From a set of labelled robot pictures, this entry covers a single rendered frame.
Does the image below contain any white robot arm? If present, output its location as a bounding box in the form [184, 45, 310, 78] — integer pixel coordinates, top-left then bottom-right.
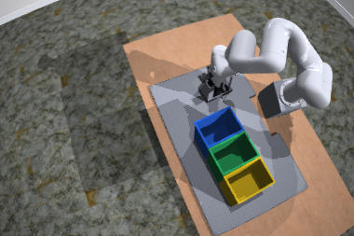
[211, 18, 333, 108]

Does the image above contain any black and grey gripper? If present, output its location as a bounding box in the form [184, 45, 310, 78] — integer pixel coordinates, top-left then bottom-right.
[207, 66, 226, 95]

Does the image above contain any yellow open-top bin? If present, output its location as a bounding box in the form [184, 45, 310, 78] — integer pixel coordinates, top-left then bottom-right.
[219, 156, 276, 207]

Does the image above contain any blue bin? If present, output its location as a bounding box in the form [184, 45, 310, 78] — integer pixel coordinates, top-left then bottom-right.
[194, 106, 245, 159]

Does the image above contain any green bin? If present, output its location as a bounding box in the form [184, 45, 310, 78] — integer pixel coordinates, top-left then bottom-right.
[207, 131, 260, 183]

